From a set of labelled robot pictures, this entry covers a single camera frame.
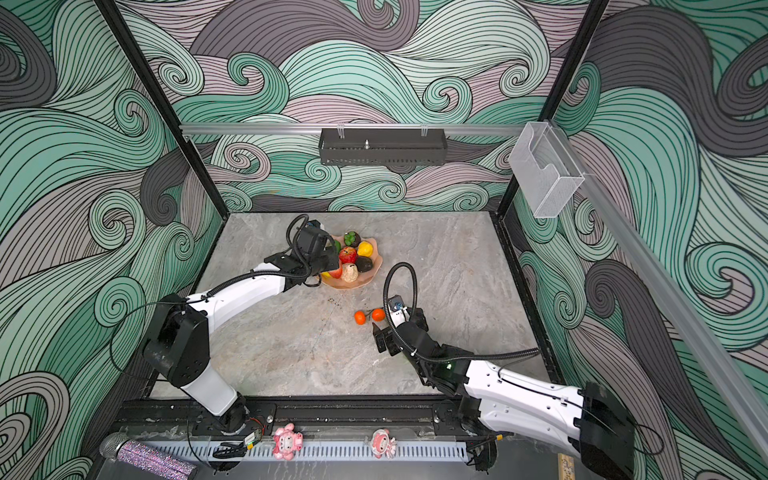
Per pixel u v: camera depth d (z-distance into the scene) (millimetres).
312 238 672
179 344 443
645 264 562
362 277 976
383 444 671
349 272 931
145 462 646
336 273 880
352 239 1001
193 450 689
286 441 671
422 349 555
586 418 414
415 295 670
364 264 955
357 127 937
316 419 744
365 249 1005
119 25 728
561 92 854
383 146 977
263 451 697
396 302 651
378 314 893
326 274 892
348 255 1001
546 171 778
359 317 884
